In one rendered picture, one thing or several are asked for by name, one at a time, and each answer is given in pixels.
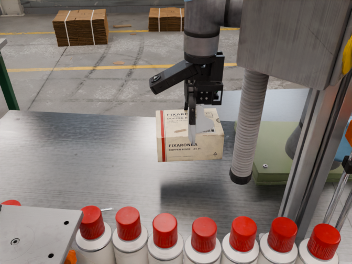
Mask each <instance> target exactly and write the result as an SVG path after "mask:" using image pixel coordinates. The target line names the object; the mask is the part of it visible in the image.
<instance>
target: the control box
mask: <svg viewBox="0 0 352 264"><path fill-rule="evenodd" d="M236 64H237V65H238V66H239V67H242V68H246V69H250V70H253V71H256V72H260V73H263V74H266V75H270V76H273V77H276V78H279V79H283V80H286V81H289V82H293V83H296V84H299V85H303V86H307V87H310V88H313V89H316V90H319V91H323V90H325V89H326V88H327V87H328V86H329V85H330V86H335V85H336V84H337V83H338V82H339V81H340V80H341V79H342V78H343V77H344V76H345V75H346V74H347V73H348V72H349V71H350V70H351V69H352V0H243V9H242V15H241V23H240V32H239V42H238V50H237V59H236Z"/></svg>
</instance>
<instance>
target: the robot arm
mask: <svg viewBox="0 0 352 264"><path fill-rule="evenodd" d="M184 1H185V2H184V41H183V50H184V60H182V61H181V62H179V63H177V64H175V65H173V66H171V67H170V68H168V69H166V70H164V71H162V72H160V73H158V74H157V75H155V76H153V77H151V78H150V79H149V87H150V89H151V90H152V92H153V93H154V94H155V95H157V94H159V93H161V92H163V91H164V90H166V89H168V88H170V87H172V86H174V85H176V84H178V83H180V82H182V81H183V80H184V111H185V110H188V139H189V140H190V142H191V144H192V145H195V134H197V133H201V132H203V131H207V130H210V129H212V128H213V127H214V122H213V120H211V119H209V118H207V117H205V115H204V108H203V107H202V106H199V105H198V106H196V105H197V104H204V105H222V96H223V86H224V85H223V83H222V79H223V69H224V60H225V56H224V55H223V52H222V51H218V44H219V32H220V27H230V28H240V23H241V15H242V9H243V0H184ZM218 91H221V97H220V101H214V100H218V98H219V95H218V93H217V92H218ZM312 91H313V88H310V89H309V92H308V95H307V98H306V101H305V105H304V108H303V112H302V115H301V118H300V122H299V124H298V126H297V127H296V129H295V130H294V131H293V133H292V134H291V136H290V137H289V138H288V139H287V142H286V145H285V151H286V153H287V155H288V156H289V157H290V158H291V159H292V160H293V159H294V155H295V152H296V148H297V145H298V142H299V138H300V134H301V131H302V127H303V123H304V120H305V116H306V112H307V108H308V106H309V102H310V98H311V95H312ZM351 120H352V113H351V115H350V118H349V121H348V123H347V126H346V129H345V131H344V134H343V137H342V139H341V142H340V144H339V147H338V150H337V153H336V156H335V158H334V161H333V164H332V166H331V169H330V170H334V169H337V168H338V167H339V166H340V164H341V163H342V161H343V159H344V156H349V155H350V153H351V150H352V147H351V146H350V144H349V142H348V141H347V139H346V137H345V134H346V131H347V128H348V126H349V123H350V121H351Z"/></svg>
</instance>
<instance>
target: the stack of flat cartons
mask: <svg viewBox="0 0 352 264"><path fill-rule="evenodd" d="M52 24H53V28H54V30H55V35H56V38H57V43H58V47H64V46H86V45H107V44H108V33H109V29H108V22H107V15H106V9H96V10H90V9H81V10H72V11H69V10H60V11H59V12H58V14H57V15H56V17H55V19H54V20H53V21H52Z"/></svg>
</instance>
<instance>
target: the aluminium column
mask: <svg viewBox="0 0 352 264"><path fill-rule="evenodd" d="M341 82H342V79H341V80H340V81H339V82H338V83H337V84H336V85H335V86H330V85H329V86H328V87H327V88H326V89H325V90H323V91H319V90H316V89H313V91H312V95H311V98H310V102H309V106H308V108H307V112H306V116H305V120H304V123H303V127H302V131H301V134H300V138H299V142H298V145H297V148H296V152H295V155H294V159H293V163H292V167H291V170H290V174H289V178H288V181H287V185H286V188H285V192H284V195H283V199H282V202H281V206H280V210H279V214H278V217H287V218H289V219H291V220H292V221H294V222H295V219H296V216H297V214H298V211H299V208H300V205H301V202H302V199H303V197H304V193H305V191H306V188H307V185H308V183H309V180H310V177H311V174H312V172H313V169H314V166H315V163H316V160H317V157H318V154H319V151H320V148H321V145H322V142H323V139H324V136H325V132H326V129H327V125H328V122H329V119H330V116H331V113H332V110H333V107H334V104H335V101H336V98H337V94H338V91H339V88H340V84H341ZM351 113H352V69H351V70H350V71H349V72H348V76H347V79H346V82H345V85H344V88H343V91H342V95H341V97H340V100H339V103H338V107H337V110H336V113H335V116H334V119H333V122H332V125H331V128H330V131H329V134H328V138H327V141H326V144H325V147H324V150H323V153H322V156H321V159H320V162H319V164H318V167H317V170H316V173H315V176H314V178H313V181H312V184H311V187H310V189H309V192H308V194H307V197H306V199H305V202H304V204H303V207H302V210H301V212H300V216H299V218H298V221H297V224H296V225H297V227H298V233H297V235H296V238H295V241H294V242H295V244H296V246H297V248H298V246H299V244H300V242H301V241H302V240H304V238H305V235H306V233H307V230H308V228H309V225H310V222H311V220H312V217H313V214H314V212H315V209H316V206H317V204H318V201H319V198H320V196H321V193H322V190H323V187H324V185H325V182H326V179H327V177H328V174H329V171H330V169H331V166H332V164H333V161H334V158H335V156H336V153H337V150H338V147H339V144H340V142H341V139H342V137H343V134H344V131H345V129H346V126H347V123H348V121H349V118H350V115H351Z"/></svg>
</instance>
